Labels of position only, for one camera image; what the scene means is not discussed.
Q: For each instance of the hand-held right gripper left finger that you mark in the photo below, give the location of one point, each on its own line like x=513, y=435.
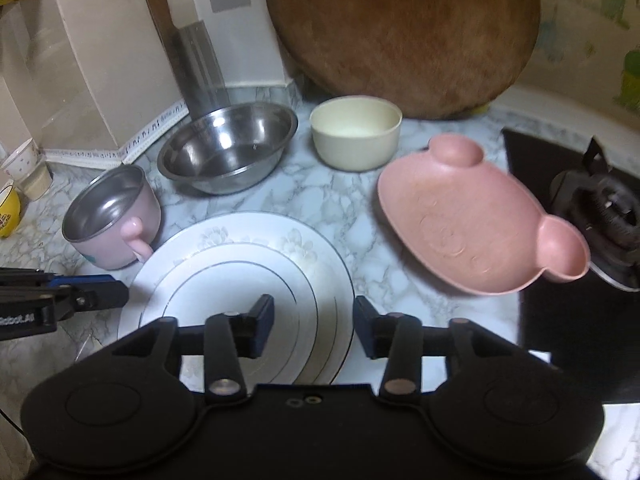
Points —
x=262, y=327

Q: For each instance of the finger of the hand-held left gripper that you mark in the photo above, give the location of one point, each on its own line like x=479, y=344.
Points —
x=100, y=295

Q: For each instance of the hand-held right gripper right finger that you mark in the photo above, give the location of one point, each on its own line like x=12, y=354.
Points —
x=364, y=330

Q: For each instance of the white floral plate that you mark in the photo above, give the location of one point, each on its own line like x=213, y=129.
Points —
x=225, y=270

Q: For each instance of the pink rice scoop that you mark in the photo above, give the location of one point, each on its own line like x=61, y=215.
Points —
x=450, y=210

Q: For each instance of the cream plastic bowl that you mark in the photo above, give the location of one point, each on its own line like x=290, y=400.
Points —
x=352, y=152

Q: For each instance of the stainless steel bowl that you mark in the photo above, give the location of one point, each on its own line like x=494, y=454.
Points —
x=225, y=152

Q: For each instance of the yellow bowl with print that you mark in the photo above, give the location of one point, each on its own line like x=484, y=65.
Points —
x=7, y=215

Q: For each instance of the music note edge strip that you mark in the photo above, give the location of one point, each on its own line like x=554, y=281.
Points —
x=130, y=145

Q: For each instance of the white floral bowl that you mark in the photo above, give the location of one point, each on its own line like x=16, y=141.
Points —
x=22, y=160

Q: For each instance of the black gas stove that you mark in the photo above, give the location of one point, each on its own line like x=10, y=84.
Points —
x=575, y=340

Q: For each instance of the black stove burner grate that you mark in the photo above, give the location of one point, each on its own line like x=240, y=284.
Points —
x=600, y=210

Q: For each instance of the round wooden cutting board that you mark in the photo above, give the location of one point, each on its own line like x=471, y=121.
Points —
x=400, y=35

